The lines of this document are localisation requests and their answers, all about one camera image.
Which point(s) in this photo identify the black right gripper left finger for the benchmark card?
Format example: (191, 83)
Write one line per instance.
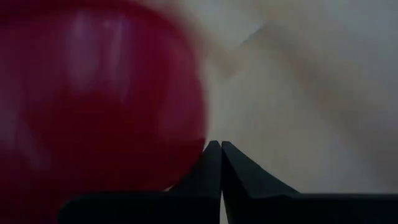
(199, 193)

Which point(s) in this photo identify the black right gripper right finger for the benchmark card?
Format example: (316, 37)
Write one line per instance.
(248, 193)

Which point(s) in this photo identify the red plastic bowl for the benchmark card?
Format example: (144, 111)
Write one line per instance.
(93, 109)

